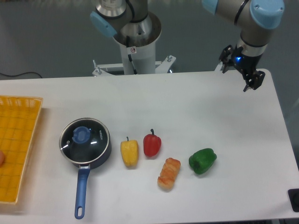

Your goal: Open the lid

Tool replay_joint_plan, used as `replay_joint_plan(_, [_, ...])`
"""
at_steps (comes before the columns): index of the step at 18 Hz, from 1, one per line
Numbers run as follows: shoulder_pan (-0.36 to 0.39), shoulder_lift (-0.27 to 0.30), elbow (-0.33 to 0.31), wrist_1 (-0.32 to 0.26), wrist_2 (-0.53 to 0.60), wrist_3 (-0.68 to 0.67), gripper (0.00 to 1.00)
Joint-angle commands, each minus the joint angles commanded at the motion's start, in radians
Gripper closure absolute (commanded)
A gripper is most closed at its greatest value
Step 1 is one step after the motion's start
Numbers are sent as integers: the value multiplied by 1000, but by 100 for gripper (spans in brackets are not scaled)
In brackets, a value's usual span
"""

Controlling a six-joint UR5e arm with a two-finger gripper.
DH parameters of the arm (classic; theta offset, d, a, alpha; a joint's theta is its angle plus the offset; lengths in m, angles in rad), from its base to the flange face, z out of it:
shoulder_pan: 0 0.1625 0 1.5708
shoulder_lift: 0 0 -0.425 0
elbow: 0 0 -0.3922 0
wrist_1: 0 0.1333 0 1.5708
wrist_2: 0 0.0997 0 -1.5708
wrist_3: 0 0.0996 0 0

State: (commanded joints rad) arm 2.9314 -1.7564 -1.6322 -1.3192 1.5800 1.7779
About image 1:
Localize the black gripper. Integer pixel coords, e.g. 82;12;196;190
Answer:
219;45;265;92

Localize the glass pot lid blue knob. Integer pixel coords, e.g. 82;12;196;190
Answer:
59;118;110;164

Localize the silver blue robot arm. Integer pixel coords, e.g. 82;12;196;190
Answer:
90;0;285;90

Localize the green bell pepper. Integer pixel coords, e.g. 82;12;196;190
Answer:
189;148;217;175

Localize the red bell pepper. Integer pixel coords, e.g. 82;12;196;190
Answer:
143;129;162;157

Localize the orange shrimp toy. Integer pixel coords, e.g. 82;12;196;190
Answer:
157;158;181;191

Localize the black device at table edge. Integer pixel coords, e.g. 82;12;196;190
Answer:
288;189;299;212

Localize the yellow bell pepper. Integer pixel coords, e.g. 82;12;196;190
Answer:
121;137;139;168

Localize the yellow plastic basket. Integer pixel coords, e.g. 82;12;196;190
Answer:
0;95;43;204

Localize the white metal base frame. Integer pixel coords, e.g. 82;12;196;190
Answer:
92;55;177;77

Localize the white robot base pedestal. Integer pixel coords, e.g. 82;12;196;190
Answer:
114;12;162;75

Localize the blue saucepan with handle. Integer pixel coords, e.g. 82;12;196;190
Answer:
59;118;112;219

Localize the black floor cable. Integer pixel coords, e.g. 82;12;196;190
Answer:
0;71;43;78

